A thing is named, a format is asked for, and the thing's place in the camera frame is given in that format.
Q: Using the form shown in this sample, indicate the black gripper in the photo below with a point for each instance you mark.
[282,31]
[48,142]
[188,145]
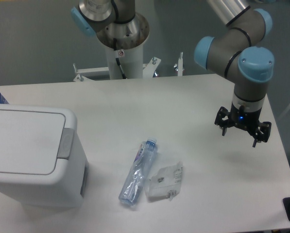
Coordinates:
[244,117]

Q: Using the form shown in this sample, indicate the white plastic trash can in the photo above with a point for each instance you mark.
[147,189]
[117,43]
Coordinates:
[42,160]

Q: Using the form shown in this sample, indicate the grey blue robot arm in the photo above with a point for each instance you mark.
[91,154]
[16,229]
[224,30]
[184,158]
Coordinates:
[235,56]

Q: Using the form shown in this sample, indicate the clear plastic packaging bag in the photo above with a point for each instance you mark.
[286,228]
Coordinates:
[165,184]

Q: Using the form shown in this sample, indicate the empty clear plastic bottle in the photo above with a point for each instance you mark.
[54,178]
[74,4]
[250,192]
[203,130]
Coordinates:
[139,172]

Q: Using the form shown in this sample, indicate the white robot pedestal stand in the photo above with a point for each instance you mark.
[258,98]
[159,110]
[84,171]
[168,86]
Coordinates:
[123,44]

